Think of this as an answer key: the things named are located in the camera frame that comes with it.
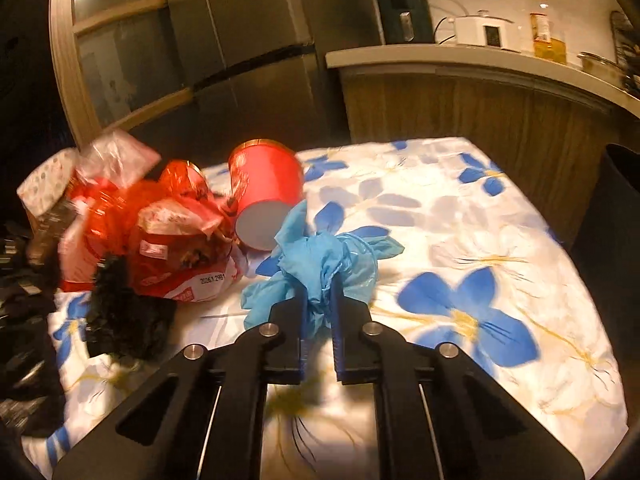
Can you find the floral tablecloth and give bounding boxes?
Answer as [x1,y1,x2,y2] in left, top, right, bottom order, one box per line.
[47,136,630,480]

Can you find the cooking oil bottle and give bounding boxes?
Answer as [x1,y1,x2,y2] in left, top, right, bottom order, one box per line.
[522,0,569,65]

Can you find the red paper cup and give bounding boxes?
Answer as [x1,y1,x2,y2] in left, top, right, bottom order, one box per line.
[227,138,305,252]

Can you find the grey power cable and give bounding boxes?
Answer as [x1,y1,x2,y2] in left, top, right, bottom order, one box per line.
[432,0,472,44]

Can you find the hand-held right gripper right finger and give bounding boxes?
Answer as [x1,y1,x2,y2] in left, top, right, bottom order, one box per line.
[331,280,586,480]

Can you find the steel refrigerator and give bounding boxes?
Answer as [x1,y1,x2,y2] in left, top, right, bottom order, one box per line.
[160,0,371,161]

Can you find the black dish rack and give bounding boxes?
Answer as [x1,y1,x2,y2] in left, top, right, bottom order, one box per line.
[610,10,640,96]

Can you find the steel basin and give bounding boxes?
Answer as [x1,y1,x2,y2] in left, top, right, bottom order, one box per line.
[577,51,627,82]

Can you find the red white snack packet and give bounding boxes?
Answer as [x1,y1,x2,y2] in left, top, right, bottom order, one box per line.
[130,240,246,304]

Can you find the white patterned tissue pack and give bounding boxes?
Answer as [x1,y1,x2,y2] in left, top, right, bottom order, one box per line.
[16,149,81,216]

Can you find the black plastic bag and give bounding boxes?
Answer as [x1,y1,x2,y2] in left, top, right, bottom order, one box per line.
[0,280,66,436]
[82,255,178,361]

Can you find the black trash bin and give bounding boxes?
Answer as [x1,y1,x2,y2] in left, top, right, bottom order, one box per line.
[570,144,640,286]

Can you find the wooden kitchen cabinet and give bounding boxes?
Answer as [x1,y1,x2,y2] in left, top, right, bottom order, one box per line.
[340,67,621,246]

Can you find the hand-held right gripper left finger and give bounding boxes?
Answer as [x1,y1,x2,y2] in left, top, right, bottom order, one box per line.
[52,285,307,480]

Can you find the pink plastic bag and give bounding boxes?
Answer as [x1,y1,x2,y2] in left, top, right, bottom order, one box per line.
[75,129,162,188]

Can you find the blue rubber glove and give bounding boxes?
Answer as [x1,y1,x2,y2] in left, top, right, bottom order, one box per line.
[240,200,405,331]

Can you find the black air fryer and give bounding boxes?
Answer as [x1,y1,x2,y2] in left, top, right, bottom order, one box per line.
[375,0,434,45]

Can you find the white electric cooker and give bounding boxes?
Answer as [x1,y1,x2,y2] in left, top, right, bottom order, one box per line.
[454,10,523,52]

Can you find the wooden glass door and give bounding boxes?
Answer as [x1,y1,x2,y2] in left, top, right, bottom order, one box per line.
[49,0,196,148]

